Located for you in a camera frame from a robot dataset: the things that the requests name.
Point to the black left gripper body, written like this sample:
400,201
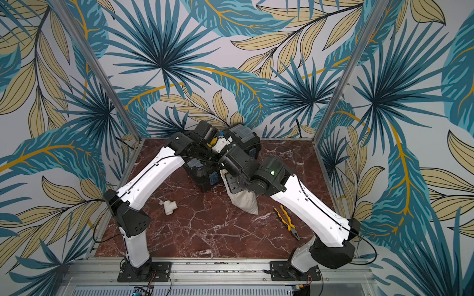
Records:
207,154

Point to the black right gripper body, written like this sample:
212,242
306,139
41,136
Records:
232,184

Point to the cream cloth drawstring bag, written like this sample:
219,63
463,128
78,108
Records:
246,201

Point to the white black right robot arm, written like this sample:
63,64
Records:
330,246

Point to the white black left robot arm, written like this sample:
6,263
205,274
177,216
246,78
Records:
189,149

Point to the black plastic toolbox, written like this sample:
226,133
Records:
218,159

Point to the white PVC pipe tee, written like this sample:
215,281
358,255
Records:
169,207

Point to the yellow black pliers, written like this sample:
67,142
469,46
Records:
286,220

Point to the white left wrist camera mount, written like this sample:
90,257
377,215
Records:
221,143

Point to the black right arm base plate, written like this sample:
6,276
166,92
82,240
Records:
283,271

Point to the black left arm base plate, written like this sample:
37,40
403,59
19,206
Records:
152,271

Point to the aluminium frame post left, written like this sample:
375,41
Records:
69,22

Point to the aluminium frame post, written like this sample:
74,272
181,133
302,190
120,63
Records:
366,34
69,22

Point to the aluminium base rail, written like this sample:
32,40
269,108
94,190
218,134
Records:
215,277

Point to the aluminium frame post right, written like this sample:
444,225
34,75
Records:
366,34

